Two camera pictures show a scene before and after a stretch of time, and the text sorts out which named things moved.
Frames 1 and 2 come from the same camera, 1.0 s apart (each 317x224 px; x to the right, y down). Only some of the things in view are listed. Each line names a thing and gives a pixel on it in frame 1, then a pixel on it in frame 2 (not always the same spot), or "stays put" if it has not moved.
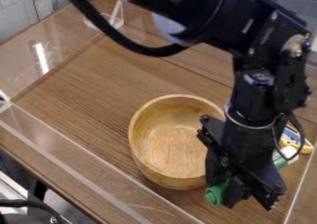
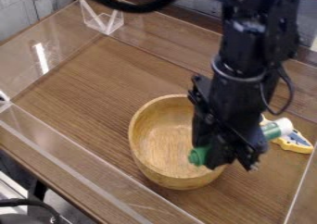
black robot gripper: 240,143 → 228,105
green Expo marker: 281,156 → 280,128
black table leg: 40,188 stays put
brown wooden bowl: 169,153 stays put
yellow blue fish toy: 291,139 stays put
